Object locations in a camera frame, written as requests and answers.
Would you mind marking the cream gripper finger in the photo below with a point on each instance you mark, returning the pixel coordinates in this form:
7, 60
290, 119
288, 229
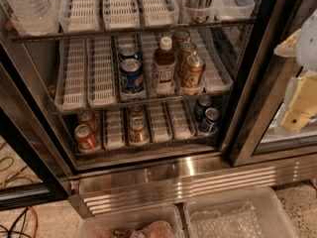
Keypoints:
300, 102
287, 49

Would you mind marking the brown tea bottle white cap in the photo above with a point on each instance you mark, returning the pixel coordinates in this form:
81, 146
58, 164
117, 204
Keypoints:
164, 61

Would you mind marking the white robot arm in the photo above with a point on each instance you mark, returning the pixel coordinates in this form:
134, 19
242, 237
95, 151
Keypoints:
306, 53

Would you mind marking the fridge glass door right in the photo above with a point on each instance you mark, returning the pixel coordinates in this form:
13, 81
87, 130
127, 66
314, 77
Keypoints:
265, 88

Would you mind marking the fridge glass door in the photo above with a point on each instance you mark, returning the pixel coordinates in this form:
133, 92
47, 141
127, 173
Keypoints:
22, 130
265, 88

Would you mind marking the tall plaid can top shelf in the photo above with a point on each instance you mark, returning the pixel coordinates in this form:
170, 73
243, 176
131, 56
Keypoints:
196, 11

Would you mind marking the steel fridge bottom grille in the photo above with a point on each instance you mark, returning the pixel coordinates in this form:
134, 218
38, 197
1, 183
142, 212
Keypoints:
176, 181

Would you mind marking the clear plastic bag top shelf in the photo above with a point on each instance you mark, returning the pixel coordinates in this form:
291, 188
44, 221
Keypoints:
35, 17

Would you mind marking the fridge glass door left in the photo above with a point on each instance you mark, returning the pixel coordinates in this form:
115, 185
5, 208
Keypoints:
22, 130

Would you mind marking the front dark blue can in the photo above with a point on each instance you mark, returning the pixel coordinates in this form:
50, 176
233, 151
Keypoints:
209, 121

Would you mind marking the dark blue can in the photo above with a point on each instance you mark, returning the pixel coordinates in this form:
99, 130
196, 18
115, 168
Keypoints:
209, 121
201, 105

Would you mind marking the front gold soda can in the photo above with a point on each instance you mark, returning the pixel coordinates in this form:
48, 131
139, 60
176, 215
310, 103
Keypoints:
192, 70

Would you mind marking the gold soda can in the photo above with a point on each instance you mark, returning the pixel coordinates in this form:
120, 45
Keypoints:
179, 37
192, 70
184, 50

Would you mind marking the rear dark blue can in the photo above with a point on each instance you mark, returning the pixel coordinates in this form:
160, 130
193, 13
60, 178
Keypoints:
201, 105

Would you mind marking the middle gold soda can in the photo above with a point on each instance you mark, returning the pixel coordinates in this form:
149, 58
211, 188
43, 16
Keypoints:
184, 50

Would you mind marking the rear gold soda can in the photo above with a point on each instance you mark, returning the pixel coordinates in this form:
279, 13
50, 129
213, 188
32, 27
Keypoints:
179, 37

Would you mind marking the clear bin with plastic wrap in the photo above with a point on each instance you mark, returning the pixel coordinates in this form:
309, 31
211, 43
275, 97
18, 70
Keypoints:
245, 213

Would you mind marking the front blue Pepsi can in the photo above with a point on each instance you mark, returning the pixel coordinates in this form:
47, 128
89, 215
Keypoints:
131, 76

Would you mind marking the blue pepsi can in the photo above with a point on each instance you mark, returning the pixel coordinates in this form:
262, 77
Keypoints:
128, 52
131, 76

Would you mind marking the rear blue Pepsi can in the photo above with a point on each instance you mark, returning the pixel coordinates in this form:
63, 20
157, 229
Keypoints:
128, 52

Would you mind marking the rear brown soda can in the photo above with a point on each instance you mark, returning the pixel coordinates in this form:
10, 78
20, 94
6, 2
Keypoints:
136, 111

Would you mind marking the brown soda can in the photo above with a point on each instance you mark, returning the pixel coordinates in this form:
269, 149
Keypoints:
136, 111
137, 130

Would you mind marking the front brown soda can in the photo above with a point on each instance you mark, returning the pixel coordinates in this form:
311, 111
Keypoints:
137, 130

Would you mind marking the clear bin with meat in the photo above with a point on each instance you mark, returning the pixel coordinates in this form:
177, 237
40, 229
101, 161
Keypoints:
156, 221

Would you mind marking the rear orange soda can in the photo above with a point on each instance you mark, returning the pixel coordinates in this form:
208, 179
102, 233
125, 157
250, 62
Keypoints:
88, 118

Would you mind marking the orange soda can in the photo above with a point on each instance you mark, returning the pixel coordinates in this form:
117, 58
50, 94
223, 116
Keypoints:
88, 118
85, 138

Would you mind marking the front orange soda can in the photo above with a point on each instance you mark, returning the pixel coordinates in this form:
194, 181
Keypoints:
85, 138

